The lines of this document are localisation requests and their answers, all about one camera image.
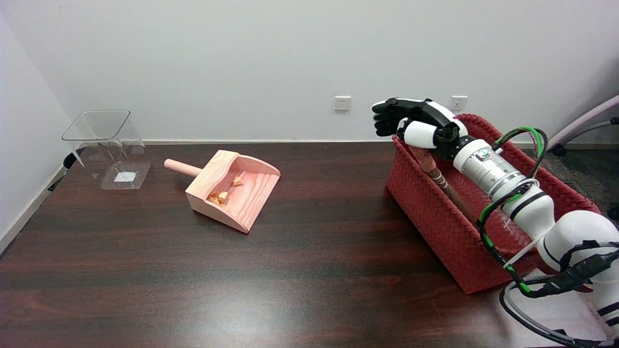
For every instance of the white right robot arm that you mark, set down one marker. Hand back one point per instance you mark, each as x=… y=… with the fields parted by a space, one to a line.
x=532 y=208

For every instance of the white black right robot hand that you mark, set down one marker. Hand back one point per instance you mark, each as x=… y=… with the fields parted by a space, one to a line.
x=420 y=125

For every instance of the office chair base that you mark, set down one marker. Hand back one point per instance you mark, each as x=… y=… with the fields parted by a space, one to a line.
x=580 y=128

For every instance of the pink wooden dustpan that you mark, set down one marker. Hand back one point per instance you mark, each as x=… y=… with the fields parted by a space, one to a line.
x=232 y=189

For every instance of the red-brown woven storage basket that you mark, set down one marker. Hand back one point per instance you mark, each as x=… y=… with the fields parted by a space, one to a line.
x=464 y=222

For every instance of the clear plastic container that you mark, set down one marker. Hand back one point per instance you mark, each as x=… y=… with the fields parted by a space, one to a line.
x=107 y=147

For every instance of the brown bristle hand broom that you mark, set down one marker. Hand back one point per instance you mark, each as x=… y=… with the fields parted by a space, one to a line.
x=440 y=179

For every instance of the white wall socket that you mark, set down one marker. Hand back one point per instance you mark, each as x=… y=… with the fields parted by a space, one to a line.
x=458 y=103
x=342 y=103

